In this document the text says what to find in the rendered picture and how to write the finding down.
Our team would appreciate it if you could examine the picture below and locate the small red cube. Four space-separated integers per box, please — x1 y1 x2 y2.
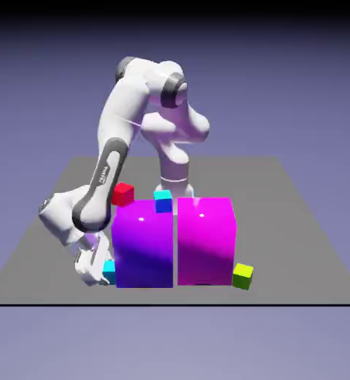
111 182 135 207

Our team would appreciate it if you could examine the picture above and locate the large magenta box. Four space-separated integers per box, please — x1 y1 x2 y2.
177 197 238 286

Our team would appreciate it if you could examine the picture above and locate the small cyan cube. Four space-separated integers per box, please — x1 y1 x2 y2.
102 260 117 286
153 189 173 214

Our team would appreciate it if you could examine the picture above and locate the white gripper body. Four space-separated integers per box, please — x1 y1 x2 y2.
74 234 115 287

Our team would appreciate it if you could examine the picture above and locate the large purple box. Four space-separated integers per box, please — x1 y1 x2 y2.
111 199 175 289

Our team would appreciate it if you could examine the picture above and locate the small yellow-green cube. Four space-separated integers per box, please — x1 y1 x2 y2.
232 263 255 291

